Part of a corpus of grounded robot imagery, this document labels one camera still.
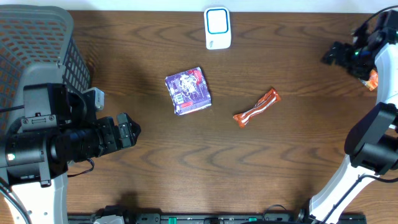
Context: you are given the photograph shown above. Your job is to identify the red purple snack bag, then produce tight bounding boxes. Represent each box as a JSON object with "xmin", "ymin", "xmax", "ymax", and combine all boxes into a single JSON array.
[{"xmin": 165, "ymin": 67, "xmax": 211, "ymax": 116}]

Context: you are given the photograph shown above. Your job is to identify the orange white snack packet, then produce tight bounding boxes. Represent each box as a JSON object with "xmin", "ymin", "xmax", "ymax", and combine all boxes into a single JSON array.
[{"xmin": 361, "ymin": 69, "xmax": 378, "ymax": 91}]

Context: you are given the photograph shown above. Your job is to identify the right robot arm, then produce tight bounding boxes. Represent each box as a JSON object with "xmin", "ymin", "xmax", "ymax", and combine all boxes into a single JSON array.
[{"xmin": 297, "ymin": 6, "xmax": 397, "ymax": 223}]

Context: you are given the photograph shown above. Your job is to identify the brown orange snack packet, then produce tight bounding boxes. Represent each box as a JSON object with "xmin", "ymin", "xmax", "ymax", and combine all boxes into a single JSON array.
[{"xmin": 233, "ymin": 88, "xmax": 281, "ymax": 128}]

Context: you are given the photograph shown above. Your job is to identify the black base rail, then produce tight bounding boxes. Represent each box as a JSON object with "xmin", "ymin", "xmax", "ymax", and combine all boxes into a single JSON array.
[{"xmin": 67, "ymin": 205, "xmax": 368, "ymax": 224}]

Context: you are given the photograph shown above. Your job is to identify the grey plastic mesh basket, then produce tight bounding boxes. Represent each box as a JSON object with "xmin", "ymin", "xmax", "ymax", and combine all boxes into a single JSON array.
[{"xmin": 1, "ymin": 4, "xmax": 91, "ymax": 134}]

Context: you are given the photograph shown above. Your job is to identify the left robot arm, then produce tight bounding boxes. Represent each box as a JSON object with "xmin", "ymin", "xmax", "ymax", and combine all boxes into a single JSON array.
[{"xmin": 1, "ymin": 83, "xmax": 141, "ymax": 223}]

